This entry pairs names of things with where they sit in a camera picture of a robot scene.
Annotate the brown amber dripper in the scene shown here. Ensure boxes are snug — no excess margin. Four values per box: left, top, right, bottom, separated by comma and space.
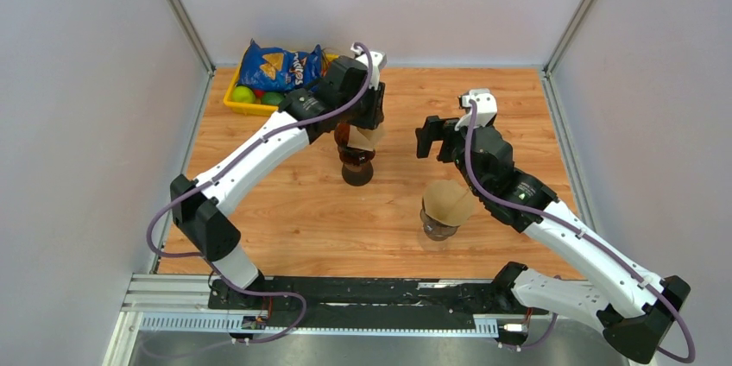
334, 123, 375, 167

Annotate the paper coffee filter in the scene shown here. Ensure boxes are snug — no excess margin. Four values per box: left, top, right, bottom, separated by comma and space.
422, 180, 476, 227

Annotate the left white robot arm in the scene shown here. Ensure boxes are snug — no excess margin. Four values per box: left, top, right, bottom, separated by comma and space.
170, 50, 387, 309

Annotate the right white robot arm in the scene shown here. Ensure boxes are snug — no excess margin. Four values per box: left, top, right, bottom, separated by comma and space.
415, 116, 697, 364

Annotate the clear glass dripper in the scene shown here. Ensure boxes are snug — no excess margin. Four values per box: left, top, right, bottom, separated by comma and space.
420, 209, 459, 242

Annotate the yellow plastic bin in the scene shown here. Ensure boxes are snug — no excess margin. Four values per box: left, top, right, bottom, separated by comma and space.
224, 52, 337, 117

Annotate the green avocado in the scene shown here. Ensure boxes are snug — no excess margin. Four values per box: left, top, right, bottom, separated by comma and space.
260, 91, 285, 106

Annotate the blue chips bag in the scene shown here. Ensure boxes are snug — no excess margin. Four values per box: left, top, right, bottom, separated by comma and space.
237, 40, 324, 93

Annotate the green lime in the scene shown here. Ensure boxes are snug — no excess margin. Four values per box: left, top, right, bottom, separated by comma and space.
230, 85, 257, 104

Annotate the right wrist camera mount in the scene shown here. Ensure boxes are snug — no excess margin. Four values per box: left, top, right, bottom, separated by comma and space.
455, 88, 498, 130

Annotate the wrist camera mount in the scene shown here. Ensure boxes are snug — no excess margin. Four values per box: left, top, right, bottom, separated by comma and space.
350, 42, 388, 90
455, 88, 498, 130

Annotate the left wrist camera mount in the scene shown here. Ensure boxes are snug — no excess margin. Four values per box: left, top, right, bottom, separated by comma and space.
350, 42, 388, 90

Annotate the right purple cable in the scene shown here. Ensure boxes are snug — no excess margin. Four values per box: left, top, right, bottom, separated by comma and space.
463, 98, 697, 364

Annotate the purple cable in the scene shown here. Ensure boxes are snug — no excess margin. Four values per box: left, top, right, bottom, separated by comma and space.
463, 98, 697, 364
145, 41, 375, 345

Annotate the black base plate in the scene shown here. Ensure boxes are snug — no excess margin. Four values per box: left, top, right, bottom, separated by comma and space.
207, 273, 543, 344

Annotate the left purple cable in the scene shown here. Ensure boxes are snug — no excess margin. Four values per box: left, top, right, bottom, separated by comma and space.
145, 41, 375, 345

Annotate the aluminium frame rail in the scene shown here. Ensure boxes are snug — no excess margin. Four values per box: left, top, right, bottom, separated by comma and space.
104, 274, 547, 365

